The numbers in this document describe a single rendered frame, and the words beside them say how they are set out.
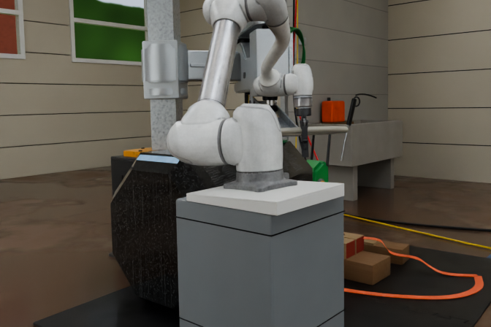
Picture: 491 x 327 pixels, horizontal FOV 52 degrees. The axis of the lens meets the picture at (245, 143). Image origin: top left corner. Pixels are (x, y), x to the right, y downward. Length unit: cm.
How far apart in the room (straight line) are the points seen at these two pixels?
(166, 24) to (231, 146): 217
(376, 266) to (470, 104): 447
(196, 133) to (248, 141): 18
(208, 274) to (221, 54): 78
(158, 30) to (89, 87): 576
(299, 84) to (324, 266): 102
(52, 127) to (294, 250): 772
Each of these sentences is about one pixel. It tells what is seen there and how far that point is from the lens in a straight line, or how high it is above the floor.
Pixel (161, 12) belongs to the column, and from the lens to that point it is 368.
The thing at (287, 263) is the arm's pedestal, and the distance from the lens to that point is 148.
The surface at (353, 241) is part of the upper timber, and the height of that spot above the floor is 23.
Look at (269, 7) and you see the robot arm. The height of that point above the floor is 147.
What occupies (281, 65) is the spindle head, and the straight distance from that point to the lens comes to 320.
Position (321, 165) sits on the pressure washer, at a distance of 444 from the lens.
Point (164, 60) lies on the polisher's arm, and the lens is 356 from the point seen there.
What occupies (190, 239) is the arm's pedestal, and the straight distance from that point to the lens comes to 163.
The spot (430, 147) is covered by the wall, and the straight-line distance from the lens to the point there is 752.
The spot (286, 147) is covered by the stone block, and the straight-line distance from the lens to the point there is 324.
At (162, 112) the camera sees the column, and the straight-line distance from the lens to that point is 363.
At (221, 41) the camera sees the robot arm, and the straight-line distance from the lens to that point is 189.
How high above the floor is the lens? 110
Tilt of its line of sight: 5 degrees down
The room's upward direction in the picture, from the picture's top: 1 degrees counter-clockwise
